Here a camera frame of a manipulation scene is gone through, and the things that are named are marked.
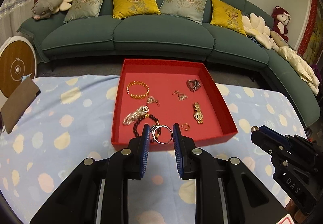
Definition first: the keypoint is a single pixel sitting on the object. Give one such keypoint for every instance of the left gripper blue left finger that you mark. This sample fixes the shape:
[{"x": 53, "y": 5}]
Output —
[{"x": 144, "y": 149}]

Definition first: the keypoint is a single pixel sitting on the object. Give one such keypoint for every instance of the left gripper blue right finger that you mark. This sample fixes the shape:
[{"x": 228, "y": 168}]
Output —
[{"x": 177, "y": 147}]

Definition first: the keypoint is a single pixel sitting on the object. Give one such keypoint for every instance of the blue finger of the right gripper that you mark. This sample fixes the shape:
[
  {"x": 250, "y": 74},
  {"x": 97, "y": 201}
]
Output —
[{"x": 282, "y": 140}]

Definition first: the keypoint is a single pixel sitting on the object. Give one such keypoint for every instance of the small gold hoop earring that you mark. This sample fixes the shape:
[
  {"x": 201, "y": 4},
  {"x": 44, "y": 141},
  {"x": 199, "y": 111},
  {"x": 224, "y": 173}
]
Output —
[{"x": 185, "y": 127}]

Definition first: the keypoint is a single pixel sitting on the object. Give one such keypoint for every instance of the gold wristwatch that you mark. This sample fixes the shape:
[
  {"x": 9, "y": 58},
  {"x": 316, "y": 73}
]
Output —
[{"x": 198, "y": 116}]

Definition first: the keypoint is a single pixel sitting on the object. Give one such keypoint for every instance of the silver wristwatch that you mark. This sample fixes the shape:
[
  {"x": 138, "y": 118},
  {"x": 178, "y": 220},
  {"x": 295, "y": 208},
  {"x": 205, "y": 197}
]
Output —
[{"x": 193, "y": 85}]

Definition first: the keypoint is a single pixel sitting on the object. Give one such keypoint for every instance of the red jewelry tray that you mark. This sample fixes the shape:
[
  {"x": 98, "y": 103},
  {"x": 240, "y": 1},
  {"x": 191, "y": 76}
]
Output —
[{"x": 160, "y": 78}]

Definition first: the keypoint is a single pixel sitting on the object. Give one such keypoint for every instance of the cream quilted blanket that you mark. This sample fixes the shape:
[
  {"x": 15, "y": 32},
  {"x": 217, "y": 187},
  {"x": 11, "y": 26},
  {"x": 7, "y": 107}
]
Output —
[{"x": 301, "y": 67}]

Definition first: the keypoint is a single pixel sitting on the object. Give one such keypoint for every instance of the beige small cushion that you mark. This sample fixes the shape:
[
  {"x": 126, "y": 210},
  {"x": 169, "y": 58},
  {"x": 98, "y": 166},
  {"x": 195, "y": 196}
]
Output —
[{"x": 279, "y": 41}]

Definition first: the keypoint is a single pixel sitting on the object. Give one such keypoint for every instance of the cream flower cushion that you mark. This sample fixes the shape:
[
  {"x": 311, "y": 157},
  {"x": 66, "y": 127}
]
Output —
[{"x": 255, "y": 27}]

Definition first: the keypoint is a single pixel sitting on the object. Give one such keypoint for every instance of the red plush monkey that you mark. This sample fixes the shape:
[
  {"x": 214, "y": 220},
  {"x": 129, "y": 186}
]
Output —
[{"x": 281, "y": 19}]

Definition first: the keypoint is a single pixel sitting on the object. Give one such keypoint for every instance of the green sectional sofa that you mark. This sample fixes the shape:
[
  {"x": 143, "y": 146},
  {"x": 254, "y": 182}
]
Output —
[{"x": 172, "y": 36}]

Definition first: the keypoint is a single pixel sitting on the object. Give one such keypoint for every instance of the right yellow embroidered cushion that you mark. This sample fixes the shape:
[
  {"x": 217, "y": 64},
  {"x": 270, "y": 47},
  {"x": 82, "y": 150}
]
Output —
[{"x": 227, "y": 16}]

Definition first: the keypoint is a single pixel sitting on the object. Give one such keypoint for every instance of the yellow embroidered cushion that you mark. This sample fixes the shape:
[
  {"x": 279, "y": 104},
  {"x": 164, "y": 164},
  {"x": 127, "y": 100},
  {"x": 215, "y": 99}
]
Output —
[
  {"x": 126, "y": 8},
  {"x": 227, "y": 16}
]

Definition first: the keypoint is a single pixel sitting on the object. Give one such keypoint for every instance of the right grey embroidered cushion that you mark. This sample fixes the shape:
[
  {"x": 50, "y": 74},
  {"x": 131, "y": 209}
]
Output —
[{"x": 189, "y": 9}]

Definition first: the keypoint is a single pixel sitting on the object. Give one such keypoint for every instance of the grey embroidered cushion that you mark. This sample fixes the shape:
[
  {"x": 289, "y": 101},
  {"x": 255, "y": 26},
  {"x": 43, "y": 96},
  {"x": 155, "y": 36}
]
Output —
[
  {"x": 83, "y": 9},
  {"x": 189, "y": 9}
]

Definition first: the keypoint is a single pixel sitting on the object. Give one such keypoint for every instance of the left yellow embroidered cushion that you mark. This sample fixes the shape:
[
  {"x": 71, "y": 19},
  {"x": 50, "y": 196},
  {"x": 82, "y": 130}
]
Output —
[{"x": 126, "y": 8}]

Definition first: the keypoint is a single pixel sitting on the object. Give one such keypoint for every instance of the left grey embroidered cushion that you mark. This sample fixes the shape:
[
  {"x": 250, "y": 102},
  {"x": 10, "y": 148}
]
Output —
[{"x": 83, "y": 9}]

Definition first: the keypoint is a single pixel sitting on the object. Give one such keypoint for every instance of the white round wood-faced appliance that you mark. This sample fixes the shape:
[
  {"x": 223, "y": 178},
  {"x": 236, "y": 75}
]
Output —
[{"x": 18, "y": 59}]

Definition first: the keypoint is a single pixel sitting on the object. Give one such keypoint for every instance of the grey plush pig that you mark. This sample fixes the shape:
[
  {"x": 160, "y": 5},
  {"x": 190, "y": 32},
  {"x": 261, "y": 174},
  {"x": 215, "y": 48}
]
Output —
[{"x": 43, "y": 9}]

